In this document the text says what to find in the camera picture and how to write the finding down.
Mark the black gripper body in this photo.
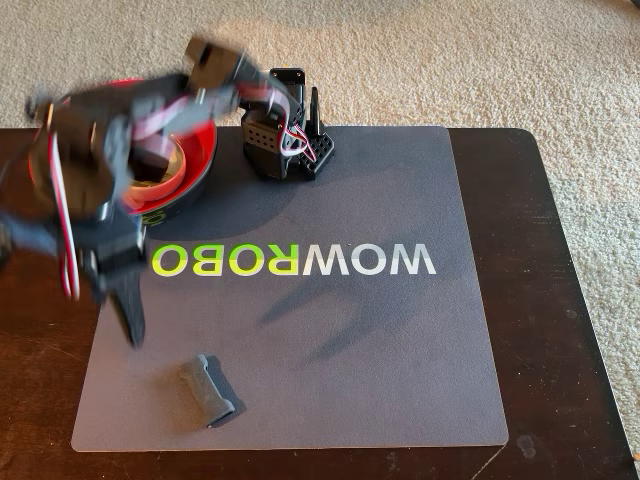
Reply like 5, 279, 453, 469
74, 199, 149, 296

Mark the red white shoulder servo cable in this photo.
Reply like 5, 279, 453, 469
279, 107, 316, 164

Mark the black perforated arm base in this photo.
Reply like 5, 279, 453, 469
298, 85, 337, 182

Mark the grey WOWROBO mat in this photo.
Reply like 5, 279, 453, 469
69, 124, 510, 454

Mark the red bowl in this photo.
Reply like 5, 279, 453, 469
27, 79, 220, 224

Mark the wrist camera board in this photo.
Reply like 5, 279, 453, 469
0, 204, 66, 266

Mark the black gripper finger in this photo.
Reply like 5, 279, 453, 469
107, 272, 147, 350

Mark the gray printed handle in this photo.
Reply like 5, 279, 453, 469
178, 353, 236, 430

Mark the red white wrist servo cable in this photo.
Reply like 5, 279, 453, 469
45, 124, 82, 302

